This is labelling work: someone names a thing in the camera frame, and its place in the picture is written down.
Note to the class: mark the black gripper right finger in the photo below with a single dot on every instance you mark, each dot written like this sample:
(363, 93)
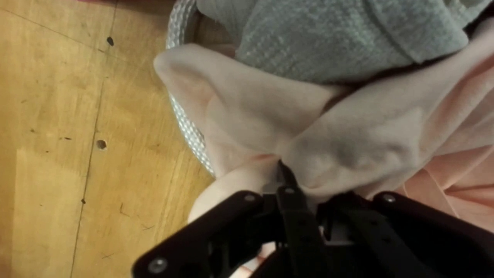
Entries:
(298, 192)

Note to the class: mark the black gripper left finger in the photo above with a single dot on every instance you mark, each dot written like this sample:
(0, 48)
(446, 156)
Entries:
(284, 179)

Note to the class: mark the pale peach cloth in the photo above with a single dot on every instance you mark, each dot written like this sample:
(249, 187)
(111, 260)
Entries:
(287, 128)

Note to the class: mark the white cloth bag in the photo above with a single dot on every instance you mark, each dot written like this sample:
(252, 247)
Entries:
(329, 36)

